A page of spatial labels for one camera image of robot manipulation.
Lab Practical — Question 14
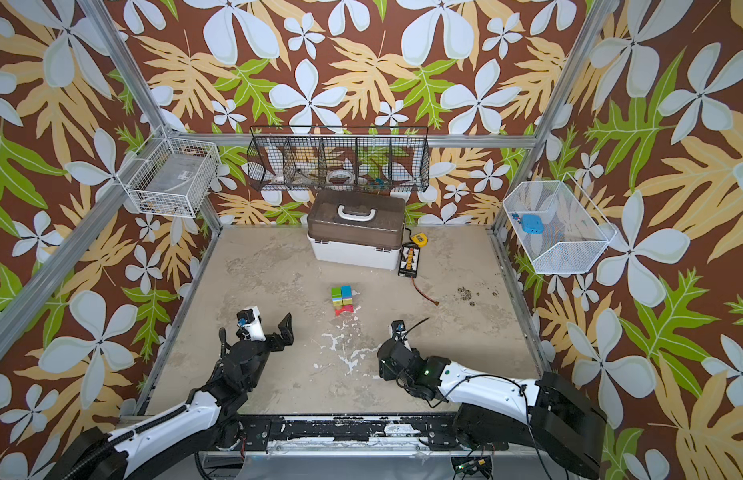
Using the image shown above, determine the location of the red wood block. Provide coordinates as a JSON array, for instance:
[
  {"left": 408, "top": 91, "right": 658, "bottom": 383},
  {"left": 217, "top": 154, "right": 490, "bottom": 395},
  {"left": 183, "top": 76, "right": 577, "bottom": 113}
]
[{"left": 335, "top": 305, "right": 355, "bottom": 316}]

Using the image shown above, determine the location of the black battery pack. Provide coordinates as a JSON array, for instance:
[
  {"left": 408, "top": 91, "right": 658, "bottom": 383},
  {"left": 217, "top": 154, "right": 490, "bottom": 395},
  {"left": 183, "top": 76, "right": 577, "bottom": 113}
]
[{"left": 397, "top": 244, "right": 421, "bottom": 279}]

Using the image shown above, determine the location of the white wire basket left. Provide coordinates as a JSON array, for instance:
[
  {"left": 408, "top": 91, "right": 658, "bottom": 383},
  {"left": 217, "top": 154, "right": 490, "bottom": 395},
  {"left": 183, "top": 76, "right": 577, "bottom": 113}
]
[{"left": 119, "top": 127, "right": 221, "bottom": 218}]

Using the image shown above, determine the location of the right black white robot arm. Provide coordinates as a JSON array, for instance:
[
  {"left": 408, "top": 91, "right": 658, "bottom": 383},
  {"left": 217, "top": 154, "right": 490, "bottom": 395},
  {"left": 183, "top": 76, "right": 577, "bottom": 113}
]
[{"left": 377, "top": 336, "right": 607, "bottom": 479}]

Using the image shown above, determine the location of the red wire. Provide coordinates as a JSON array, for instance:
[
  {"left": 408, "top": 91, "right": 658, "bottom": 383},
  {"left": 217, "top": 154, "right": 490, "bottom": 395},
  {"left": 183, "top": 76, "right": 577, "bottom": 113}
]
[{"left": 411, "top": 275, "right": 439, "bottom": 307}]

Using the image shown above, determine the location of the blue object in basket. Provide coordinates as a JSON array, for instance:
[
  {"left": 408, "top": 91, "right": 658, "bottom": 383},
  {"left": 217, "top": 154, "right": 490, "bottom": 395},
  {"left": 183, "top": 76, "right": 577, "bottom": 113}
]
[{"left": 521, "top": 214, "right": 545, "bottom": 235}]

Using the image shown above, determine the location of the brown lid storage box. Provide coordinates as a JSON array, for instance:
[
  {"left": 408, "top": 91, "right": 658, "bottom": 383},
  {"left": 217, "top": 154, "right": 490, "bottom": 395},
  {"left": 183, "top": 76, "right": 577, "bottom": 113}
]
[{"left": 307, "top": 190, "right": 405, "bottom": 270}]

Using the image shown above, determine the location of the black wire basket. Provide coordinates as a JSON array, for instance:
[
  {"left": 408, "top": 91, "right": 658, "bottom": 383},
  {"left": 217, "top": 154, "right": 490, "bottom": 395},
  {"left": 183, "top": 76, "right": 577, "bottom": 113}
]
[{"left": 244, "top": 126, "right": 431, "bottom": 194}]

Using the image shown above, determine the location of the white wire basket right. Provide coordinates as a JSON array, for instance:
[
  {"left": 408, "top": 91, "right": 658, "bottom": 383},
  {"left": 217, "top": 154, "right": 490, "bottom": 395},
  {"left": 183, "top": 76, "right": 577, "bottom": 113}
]
[{"left": 503, "top": 174, "right": 617, "bottom": 276}]

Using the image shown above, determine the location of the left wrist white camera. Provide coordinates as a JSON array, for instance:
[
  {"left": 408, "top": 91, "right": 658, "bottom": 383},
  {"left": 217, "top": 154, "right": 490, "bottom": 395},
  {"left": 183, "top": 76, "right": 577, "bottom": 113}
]
[{"left": 237, "top": 306, "right": 266, "bottom": 341}]

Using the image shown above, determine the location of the wrist white camera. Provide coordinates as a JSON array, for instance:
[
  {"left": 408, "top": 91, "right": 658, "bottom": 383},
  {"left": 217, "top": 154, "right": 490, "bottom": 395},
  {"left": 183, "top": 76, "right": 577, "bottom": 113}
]
[
  {"left": 391, "top": 320, "right": 407, "bottom": 346},
  {"left": 237, "top": 306, "right": 266, "bottom": 341}
]

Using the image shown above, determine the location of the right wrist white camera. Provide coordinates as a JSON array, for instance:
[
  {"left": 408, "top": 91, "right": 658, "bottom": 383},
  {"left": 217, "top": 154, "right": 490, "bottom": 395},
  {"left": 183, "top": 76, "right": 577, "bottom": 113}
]
[{"left": 391, "top": 320, "right": 407, "bottom": 346}]

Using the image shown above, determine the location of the yellow connector plug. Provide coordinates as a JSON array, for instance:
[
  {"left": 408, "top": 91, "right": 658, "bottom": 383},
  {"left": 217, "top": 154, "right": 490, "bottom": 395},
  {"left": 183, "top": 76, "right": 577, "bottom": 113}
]
[{"left": 411, "top": 232, "right": 429, "bottom": 248}]

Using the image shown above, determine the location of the white wire basket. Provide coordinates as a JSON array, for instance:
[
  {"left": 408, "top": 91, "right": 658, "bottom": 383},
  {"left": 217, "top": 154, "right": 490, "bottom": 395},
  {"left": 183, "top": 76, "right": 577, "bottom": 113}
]
[
  {"left": 119, "top": 127, "right": 221, "bottom": 218},
  {"left": 503, "top": 174, "right": 617, "bottom": 276}
]

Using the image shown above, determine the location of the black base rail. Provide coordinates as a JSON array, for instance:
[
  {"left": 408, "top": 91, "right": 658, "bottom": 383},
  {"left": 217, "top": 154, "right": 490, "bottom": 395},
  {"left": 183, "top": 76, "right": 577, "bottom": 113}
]
[{"left": 202, "top": 411, "right": 509, "bottom": 453}]

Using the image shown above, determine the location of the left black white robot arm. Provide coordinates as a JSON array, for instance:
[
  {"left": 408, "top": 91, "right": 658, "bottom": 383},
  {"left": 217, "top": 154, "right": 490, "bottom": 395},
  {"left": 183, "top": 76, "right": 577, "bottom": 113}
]
[{"left": 47, "top": 306, "right": 295, "bottom": 479}]

